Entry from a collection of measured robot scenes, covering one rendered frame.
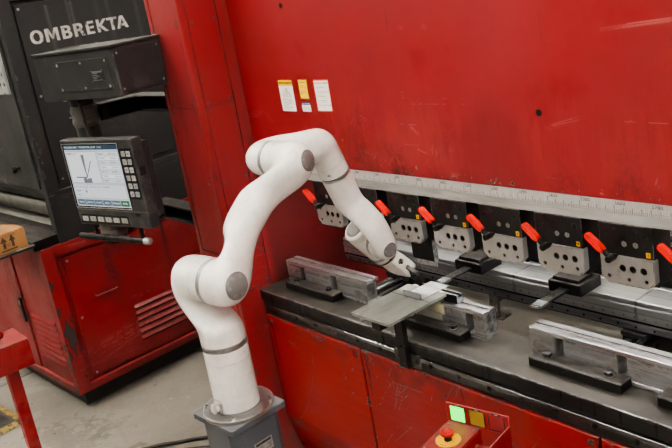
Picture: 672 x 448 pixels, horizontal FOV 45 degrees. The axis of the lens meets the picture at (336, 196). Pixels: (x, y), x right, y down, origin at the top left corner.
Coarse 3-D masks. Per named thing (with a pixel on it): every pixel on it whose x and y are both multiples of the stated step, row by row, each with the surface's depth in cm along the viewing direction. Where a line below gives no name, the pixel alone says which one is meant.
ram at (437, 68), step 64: (256, 0) 294; (320, 0) 267; (384, 0) 244; (448, 0) 225; (512, 0) 209; (576, 0) 195; (640, 0) 182; (256, 64) 307; (320, 64) 277; (384, 64) 253; (448, 64) 232; (512, 64) 215; (576, 64) 200; (640, 64) 187; (256, 128) 320; (320, 128) 288; (384, 128) 262; (448, 128) 240; (512, 128) 221; (576, 128) 206; (640, 128) 192; (448, 192) 248; (576, 192) 211; (640, 192) 197
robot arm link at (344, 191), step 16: (352, 176) 239; (336, 192) 238; (352, 192) 239; (352, 208) 240; (368, 208) 241; (368, 224) 239; (384, 224) 241; (368, 240) 241; (384, 240) 241; (384, 256) 243
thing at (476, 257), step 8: (464, 256) 286; (472, 256) 284; (480, 256) 283; (456, 264) 288; (464, 264) 285; (472, 264) 282; (480, 264) 279; (488, 264) 282; (496, 264) 284; (456, 272) 281; (464, 272) 280; (472, 272) 283; (480, 272) 280; (440, 280) 276; (448, 280) 276
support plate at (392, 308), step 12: (408, 288) 276; (384, 300) 269; (396, 300) 267; (408, 300) 266; (420, 300) 264; (432, 300) 263; (360, 312) 263; (372, 312) 261; (384, 312) 260; (396, 312) 258; (408, 312) 257; (384, 324) 252
